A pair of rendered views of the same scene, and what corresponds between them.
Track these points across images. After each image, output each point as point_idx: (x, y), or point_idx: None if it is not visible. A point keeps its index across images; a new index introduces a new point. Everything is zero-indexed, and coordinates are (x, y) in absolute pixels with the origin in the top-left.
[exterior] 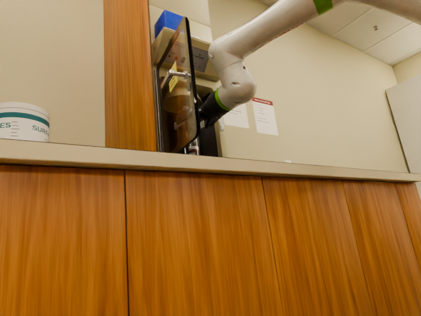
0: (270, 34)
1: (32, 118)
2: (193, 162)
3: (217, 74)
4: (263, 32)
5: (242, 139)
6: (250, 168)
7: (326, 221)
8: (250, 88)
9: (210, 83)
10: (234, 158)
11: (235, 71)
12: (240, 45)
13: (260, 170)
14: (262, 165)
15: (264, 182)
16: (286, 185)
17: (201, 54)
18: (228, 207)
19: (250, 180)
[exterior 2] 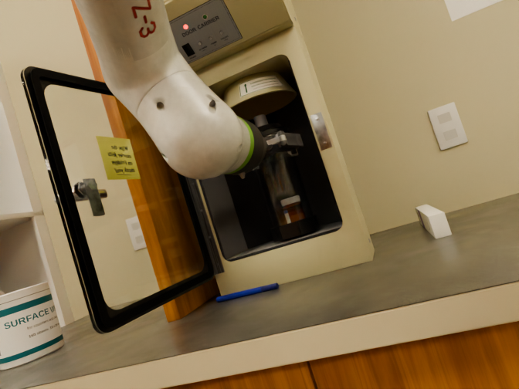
0: (109, 8)
1: (1, 315)
2: (114, 385)
3: (273, 20)
4: (93, 15)
5: (517, 30)
6: (245, 363)
7: None
8: (189, 154)
9: (274, 43)
10: (198, 350)
11: (148, 127)
12: (111, 65)
13: (276, 363)
14: (280, 346)
15: (317, 370)
16: (401, 361)
17: (208, 15)
18: None
19: (273, 373)
